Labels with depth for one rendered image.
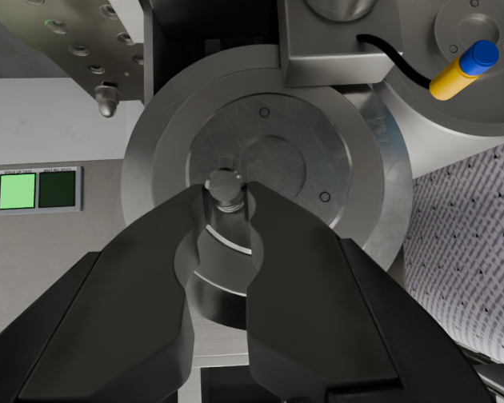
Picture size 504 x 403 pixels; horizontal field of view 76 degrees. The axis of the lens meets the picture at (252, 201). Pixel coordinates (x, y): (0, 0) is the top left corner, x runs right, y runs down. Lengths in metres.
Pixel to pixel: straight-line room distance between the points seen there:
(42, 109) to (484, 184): 2.77
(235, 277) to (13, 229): 0.49
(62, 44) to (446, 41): 0.41
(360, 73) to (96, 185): 0.45
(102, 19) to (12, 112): 2.55
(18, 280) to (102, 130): 2.11
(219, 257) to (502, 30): 0.19
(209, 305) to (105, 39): 0.37
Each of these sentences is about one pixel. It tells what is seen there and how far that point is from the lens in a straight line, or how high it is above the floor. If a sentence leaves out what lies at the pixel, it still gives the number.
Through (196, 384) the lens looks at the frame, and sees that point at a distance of 0.54.
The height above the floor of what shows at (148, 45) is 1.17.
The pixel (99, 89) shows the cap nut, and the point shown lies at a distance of 0.58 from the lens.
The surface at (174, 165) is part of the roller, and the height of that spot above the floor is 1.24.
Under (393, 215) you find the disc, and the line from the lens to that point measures 0.18.
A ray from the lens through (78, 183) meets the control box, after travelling 0.56.
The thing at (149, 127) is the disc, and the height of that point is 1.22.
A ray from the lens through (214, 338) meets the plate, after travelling 0.51.
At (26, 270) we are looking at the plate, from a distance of 0.60.
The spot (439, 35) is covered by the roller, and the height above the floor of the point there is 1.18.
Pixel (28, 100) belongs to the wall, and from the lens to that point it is 2.94.
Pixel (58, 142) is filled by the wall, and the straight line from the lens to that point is 2.74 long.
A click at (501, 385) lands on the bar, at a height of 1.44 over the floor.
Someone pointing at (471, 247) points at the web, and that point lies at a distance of 0.33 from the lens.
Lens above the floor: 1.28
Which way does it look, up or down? 7 degrees down
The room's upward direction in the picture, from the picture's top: 177 degrees clockwise
